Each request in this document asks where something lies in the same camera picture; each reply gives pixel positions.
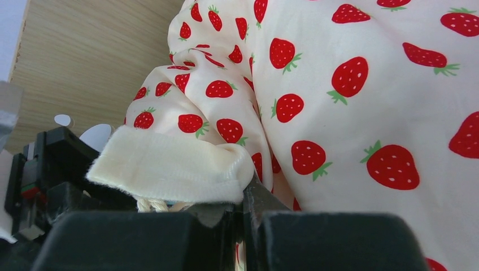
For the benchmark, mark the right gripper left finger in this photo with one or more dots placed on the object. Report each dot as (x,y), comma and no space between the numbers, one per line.
(214,236)

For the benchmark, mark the wooden pet bed frame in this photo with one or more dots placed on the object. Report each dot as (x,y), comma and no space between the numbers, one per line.
(85,59)

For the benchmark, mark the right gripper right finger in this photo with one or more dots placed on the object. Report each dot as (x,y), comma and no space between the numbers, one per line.
(257,201)

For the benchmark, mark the large strawberry print cushion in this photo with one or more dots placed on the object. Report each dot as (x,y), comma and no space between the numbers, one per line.
(368,106)

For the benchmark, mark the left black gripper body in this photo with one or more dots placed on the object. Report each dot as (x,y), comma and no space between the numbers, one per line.
(48,181)

